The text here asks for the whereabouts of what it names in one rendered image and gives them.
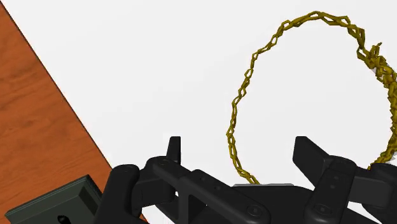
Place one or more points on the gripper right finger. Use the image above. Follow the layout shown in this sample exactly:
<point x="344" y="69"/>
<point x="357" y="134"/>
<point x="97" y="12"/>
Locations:
<point x="335" y="183"/>

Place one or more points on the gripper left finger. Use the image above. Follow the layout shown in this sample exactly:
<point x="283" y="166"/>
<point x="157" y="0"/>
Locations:
<point x="198" y="189"/>

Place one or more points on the dark green robot stand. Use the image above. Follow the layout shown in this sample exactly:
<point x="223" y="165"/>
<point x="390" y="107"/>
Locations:
<point x="55" y="203"/>

